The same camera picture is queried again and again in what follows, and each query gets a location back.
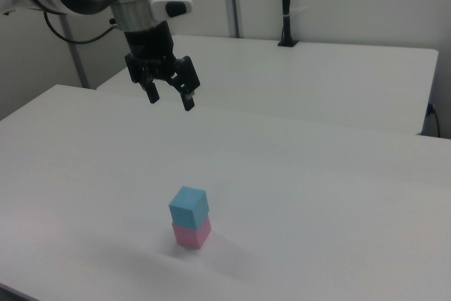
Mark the blue cube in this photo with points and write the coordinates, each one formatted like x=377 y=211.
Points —
x=186 y=207

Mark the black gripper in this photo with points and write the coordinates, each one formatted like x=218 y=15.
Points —
x=149 y=45

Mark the white side table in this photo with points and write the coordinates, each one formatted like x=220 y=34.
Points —
x=299 y=79

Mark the pink cube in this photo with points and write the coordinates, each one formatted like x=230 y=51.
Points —
x=192 y=237

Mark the grey metal slanted frame post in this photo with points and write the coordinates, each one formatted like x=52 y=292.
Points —
x=75 y=54

